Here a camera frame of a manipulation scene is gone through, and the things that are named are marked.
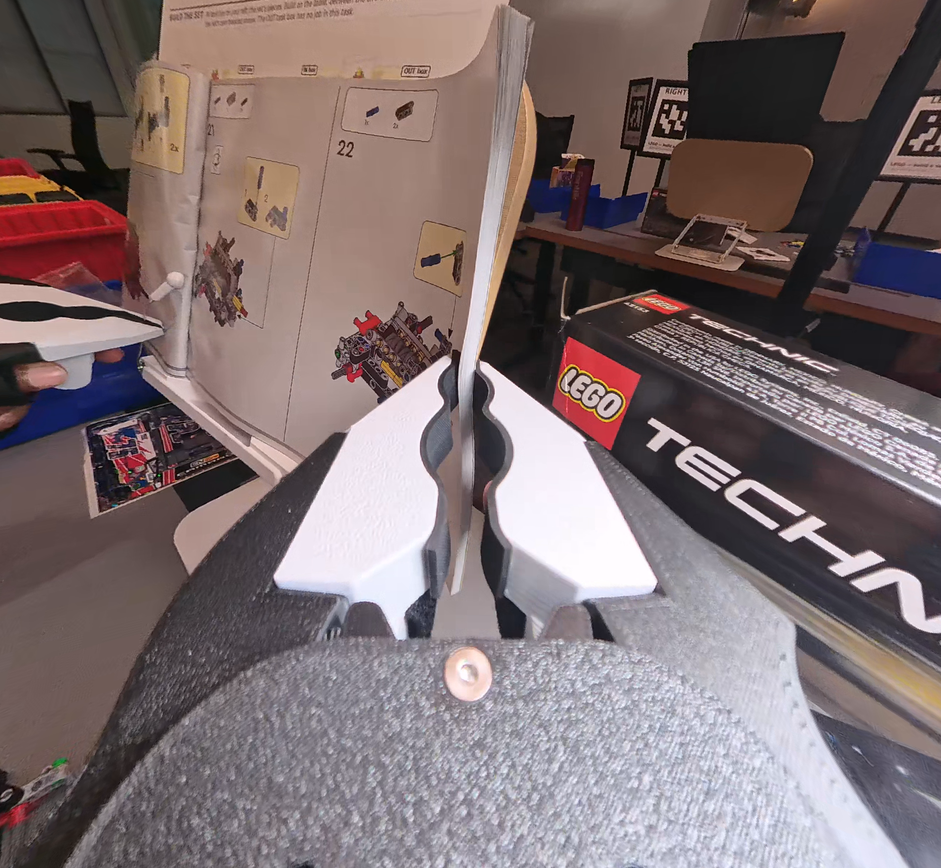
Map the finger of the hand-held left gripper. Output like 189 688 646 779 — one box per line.
0 306 166 391
0 277 151 323

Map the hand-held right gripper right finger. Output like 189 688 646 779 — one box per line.
478 361 660 638

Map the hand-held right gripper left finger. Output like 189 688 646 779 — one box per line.
273 356 463 640

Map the lego instruction booklet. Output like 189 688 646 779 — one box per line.
126 4 538 596

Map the clear bag of lego parts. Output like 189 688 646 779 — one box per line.
33 260 149 297

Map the black lego set box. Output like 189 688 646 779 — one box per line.
547 288 941 737

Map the person's left hand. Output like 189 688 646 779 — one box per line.
0 346 126 433

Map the red plastic bin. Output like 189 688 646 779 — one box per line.
0 198 131 283

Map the blue plastic bin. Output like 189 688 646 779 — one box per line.
0 279 160 452

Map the red and yellow bin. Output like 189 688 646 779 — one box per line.
0 157 83 208

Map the holographic sticker sheet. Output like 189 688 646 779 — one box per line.
82 401 260 521

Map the white book stand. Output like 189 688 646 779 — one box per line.
140 80 539 577

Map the black office chair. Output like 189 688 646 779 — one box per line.
28 98 131 194

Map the background work table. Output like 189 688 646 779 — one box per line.
517 210 941 338

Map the blue storage bin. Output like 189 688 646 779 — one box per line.
528 177 649 231
851 238 941 301

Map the dark red can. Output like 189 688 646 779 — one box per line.
563 155 596 233

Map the brown board book stand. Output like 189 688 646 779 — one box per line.
653 139 815 271

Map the black white marker sign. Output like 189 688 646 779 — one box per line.
881 91 941 183
647 78 693 158
621 76 657 150

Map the black stand pole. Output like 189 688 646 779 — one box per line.
778 0 941 341

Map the black monitor screen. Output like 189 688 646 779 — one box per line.
686 30 848 143

